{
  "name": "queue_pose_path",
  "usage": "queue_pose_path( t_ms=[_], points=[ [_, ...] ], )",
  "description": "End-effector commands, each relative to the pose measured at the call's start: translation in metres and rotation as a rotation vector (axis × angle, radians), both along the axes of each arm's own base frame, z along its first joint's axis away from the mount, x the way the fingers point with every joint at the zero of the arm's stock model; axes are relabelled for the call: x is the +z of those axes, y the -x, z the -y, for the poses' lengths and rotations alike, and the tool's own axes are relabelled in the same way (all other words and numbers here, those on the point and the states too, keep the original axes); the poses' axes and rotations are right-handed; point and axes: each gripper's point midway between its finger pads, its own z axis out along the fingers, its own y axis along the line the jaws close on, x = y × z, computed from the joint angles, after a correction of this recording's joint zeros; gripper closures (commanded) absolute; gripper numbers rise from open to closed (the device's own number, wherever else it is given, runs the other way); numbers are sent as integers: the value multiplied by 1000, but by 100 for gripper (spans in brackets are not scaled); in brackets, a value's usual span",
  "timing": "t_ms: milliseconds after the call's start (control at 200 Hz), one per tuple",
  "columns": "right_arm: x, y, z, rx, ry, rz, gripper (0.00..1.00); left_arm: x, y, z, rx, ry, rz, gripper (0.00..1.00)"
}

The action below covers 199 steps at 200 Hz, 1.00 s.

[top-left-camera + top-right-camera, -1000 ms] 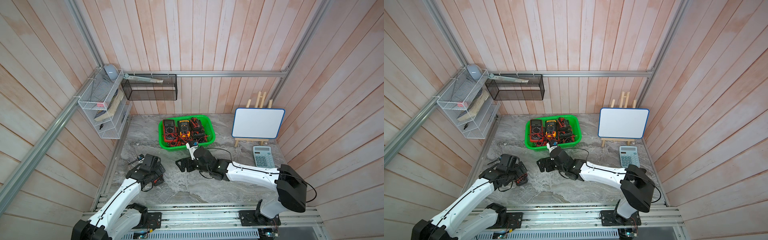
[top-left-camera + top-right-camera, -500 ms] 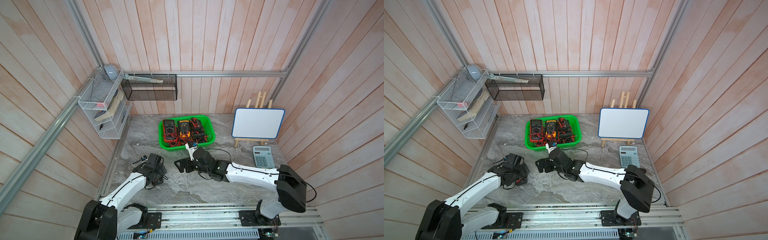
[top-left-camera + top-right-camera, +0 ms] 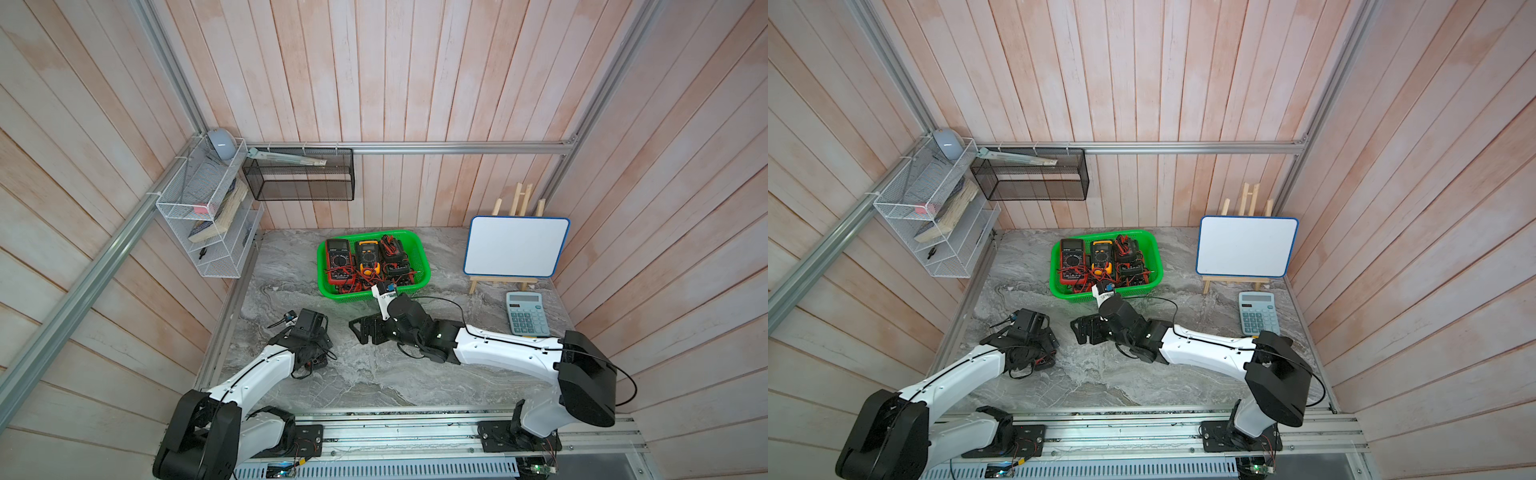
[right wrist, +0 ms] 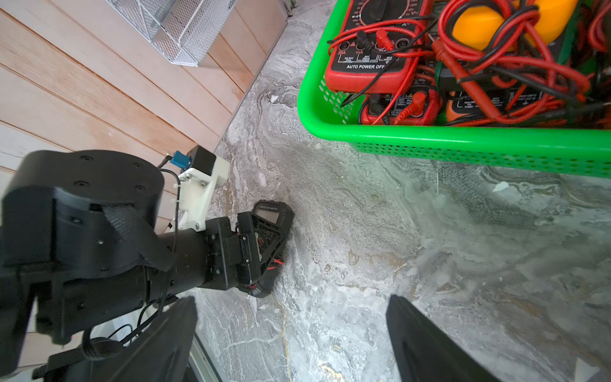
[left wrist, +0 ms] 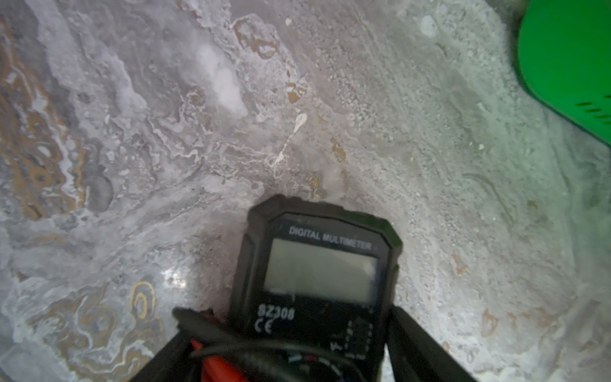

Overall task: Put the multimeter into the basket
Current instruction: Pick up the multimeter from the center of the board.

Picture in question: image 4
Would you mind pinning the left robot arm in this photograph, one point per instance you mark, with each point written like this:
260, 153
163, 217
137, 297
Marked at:
80, 255

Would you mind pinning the large red multimeter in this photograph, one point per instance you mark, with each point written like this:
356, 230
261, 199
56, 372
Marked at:
378, 46

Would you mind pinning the green plastic basket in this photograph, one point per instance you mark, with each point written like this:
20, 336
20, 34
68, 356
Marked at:
571, 151

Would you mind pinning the yellow multimeter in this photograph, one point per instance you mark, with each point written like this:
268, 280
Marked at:
480, 25

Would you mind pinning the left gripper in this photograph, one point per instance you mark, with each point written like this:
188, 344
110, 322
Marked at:
233, 256

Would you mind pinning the white wire shelf rack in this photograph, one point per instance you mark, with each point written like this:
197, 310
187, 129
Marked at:
182, 31

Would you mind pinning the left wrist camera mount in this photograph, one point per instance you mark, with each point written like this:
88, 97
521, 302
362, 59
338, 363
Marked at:
202, 172

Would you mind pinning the small black multimeter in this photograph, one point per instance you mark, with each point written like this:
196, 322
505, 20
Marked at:
273, 221

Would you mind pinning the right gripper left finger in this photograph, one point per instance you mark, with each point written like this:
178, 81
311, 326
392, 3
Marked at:
159, 353

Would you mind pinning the small red multimeter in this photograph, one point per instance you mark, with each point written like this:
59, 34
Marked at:
420, 106

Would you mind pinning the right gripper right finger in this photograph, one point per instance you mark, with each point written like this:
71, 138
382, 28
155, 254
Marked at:
423, 352

